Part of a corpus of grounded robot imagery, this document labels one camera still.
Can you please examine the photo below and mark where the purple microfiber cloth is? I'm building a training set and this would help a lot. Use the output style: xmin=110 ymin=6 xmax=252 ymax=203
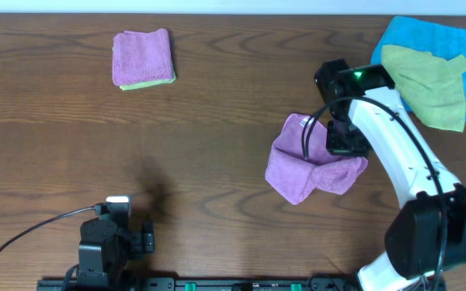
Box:
xmin=265 ymin=113 xmax=368 ymax=205

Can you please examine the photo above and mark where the folded green cloth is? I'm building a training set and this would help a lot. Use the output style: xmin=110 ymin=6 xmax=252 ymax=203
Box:
xmin=120 ymin=72 xmax=176 ymax=91

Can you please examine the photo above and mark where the folded purple cloth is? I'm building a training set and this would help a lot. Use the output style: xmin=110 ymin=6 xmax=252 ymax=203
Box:
xmin=112 ymin=28 xmax=175 ymax=87

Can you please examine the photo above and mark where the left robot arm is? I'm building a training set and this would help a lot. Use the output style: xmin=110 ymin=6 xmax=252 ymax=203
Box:
xmin=73 ymin=218 xmax=155 ymax=290

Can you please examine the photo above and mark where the white cloth label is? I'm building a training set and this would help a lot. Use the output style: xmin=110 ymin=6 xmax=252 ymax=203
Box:
xmin=299 ymin=116 xmax=313 ymax=127

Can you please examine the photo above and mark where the left black cable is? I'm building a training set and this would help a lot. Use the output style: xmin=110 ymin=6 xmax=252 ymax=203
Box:
xmin=0 ymin=205 xmax=96 ymax=291

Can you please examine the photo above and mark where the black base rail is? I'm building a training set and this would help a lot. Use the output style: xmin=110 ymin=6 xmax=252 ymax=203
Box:
xmin=36 ymin=276 xmax=362 ymax=291

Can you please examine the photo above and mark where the crumpled green cloth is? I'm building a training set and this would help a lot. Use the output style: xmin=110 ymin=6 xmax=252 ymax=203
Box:
xmin=381 ymin=44 xmax=466 ymax=133

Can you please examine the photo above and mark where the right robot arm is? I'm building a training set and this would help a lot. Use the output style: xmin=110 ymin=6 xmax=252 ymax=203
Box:
xmin=315 ymin=59 xmax=466 ymax=290

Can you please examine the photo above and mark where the blue microfiber cloth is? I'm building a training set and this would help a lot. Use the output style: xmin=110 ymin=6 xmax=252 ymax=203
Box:
xmin=370 ymin=15 xmax=466 ymax=124

